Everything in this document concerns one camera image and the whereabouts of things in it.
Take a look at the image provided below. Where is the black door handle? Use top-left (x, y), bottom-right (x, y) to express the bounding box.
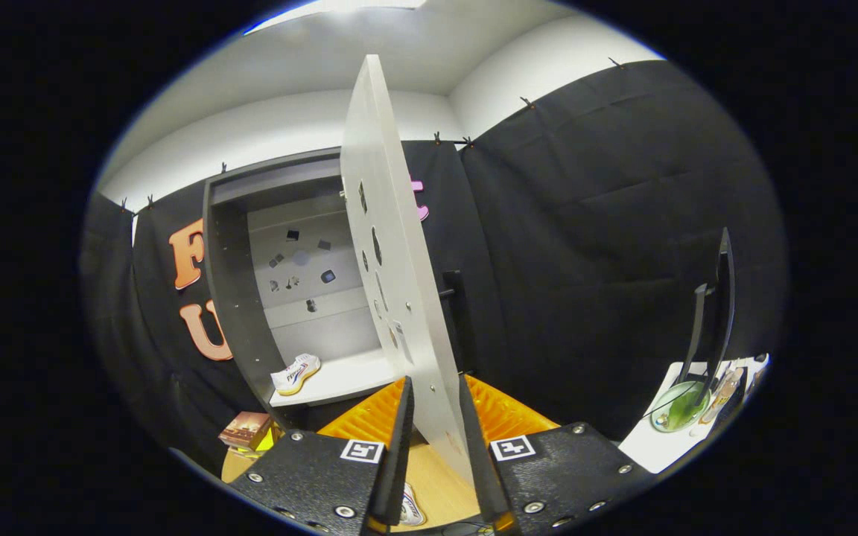
top-left (438, 269), bottom-right (468, 373)

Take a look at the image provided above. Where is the brown book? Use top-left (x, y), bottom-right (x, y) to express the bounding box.
top-left (219, 411), bottom-right (273, 450)

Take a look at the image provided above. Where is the grey shoe cabinet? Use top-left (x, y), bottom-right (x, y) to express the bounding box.
top-left (202, 147), bottom-right (407, 434)

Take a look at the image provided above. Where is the white striped canvas shoe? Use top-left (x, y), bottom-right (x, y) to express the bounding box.
top-left (399, 482), bottom-right (428, 528)
top-left (271, 353), bottom-right (322, 396)

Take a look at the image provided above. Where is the large ceiling light panel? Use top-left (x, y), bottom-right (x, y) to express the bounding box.
top-left (243, 0), bottom-right (426, 34)

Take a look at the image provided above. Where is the row of black cloth clips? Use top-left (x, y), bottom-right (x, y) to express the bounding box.
top-left (116, 56), bottom-right (623, 213)

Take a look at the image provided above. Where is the yellow book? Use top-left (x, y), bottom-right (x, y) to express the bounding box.
top-left (250, 424), bottom-right (285, 456)

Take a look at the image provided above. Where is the black monitor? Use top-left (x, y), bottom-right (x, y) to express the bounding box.
top-left (679, 227), bottom-right (737, 406)

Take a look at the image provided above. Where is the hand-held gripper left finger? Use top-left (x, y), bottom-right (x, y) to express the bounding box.
top-left (228, 376), bottom-right (416, 536)

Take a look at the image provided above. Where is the green round glass dish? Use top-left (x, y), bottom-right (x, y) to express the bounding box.
top-left (650, 380), bottom-right (711, 434)

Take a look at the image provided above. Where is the black backdrop cloth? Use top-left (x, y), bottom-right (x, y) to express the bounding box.
top-left (79, 60), bottom-right (787, 477)

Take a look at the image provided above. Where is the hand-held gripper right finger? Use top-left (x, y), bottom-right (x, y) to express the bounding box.
top-left (459, 374), bottom-right (655, 535)

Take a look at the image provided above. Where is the beige shoe cabinet door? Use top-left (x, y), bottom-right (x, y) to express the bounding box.
top-left (338, 54), bottom-right (474, 488)

